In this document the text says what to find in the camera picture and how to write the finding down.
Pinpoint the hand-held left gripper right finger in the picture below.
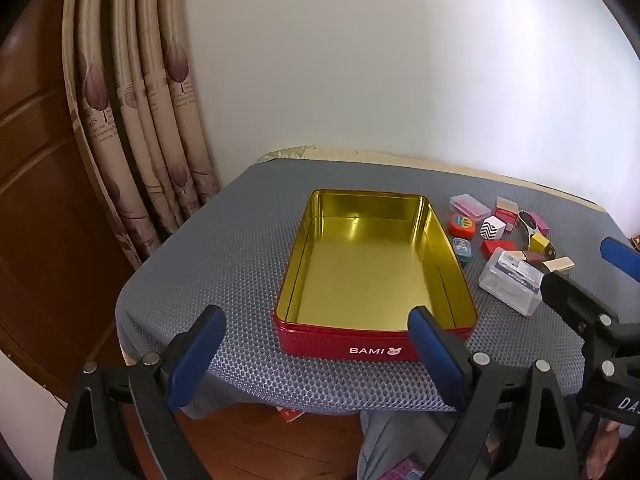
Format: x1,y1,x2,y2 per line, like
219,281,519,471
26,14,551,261
407,306,581,480

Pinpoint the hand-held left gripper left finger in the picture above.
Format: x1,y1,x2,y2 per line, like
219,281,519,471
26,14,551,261
56,305,227,480

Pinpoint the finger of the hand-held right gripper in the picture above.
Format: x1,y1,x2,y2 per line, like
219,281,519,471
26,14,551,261
539,270,640,361
600,236,640,282

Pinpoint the clear plastic box with label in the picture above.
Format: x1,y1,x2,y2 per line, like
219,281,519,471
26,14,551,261
477,248,545,317

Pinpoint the red tin box gold inside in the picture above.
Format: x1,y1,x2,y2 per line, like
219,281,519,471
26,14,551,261
272,189,478,362

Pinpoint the small white pink box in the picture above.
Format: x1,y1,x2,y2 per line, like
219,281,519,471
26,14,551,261
492,196,521,231

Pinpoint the person's right hand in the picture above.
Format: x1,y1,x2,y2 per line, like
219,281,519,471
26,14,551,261
585,417,633,480

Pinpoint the metal bottle opener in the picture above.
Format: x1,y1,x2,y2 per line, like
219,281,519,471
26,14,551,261
516,210,558,256

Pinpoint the red rectangular block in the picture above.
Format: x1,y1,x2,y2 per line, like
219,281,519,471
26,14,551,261
481,239,518,260

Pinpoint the person's grey trouser leg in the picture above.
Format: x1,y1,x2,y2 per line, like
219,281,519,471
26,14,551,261
357,410,501,480

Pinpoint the black white zigzag cube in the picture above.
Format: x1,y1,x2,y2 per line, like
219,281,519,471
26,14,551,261
479,216,508,243

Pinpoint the grey honeycomb mat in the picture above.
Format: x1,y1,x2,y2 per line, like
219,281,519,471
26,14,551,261
115,152,640,416

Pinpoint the pink printed item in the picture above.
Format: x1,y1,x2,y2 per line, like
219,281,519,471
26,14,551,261
387,455,426,480

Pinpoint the red round tape measure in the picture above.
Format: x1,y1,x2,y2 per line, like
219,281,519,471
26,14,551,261
446,213,475,236

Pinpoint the clear case with red insert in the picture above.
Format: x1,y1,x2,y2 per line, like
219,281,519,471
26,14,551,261
449,194,492,222

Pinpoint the brown wooden door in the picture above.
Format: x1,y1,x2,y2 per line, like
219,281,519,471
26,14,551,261
0,0,151,401

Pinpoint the beige leaf print curtain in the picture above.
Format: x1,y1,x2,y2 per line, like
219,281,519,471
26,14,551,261
60,0,223,271

